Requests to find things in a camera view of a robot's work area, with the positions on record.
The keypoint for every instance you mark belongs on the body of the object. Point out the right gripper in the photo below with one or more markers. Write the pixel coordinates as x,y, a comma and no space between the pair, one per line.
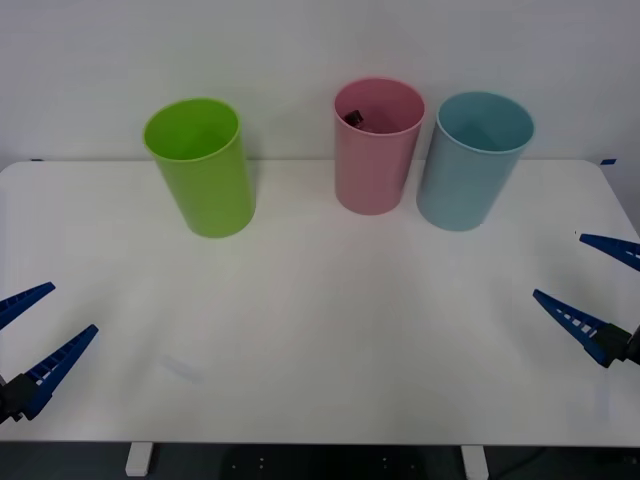
636,345

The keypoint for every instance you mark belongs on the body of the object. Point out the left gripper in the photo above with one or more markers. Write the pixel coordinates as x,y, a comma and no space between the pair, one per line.
4,402

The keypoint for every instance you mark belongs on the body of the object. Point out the dark drink bottle black cap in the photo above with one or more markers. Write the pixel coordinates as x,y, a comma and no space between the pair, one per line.
354,118

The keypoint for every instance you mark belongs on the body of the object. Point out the white table leg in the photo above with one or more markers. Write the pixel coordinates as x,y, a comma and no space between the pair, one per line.
137,459
474,462

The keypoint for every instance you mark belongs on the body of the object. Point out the pale blue plastic bin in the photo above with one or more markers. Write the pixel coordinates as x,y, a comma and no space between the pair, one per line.
467,180

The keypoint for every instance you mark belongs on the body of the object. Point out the green plastic bin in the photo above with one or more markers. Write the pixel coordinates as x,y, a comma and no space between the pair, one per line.
210,190

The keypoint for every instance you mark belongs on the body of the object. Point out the pink plastic bin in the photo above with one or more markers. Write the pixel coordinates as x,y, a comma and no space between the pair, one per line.
372,165

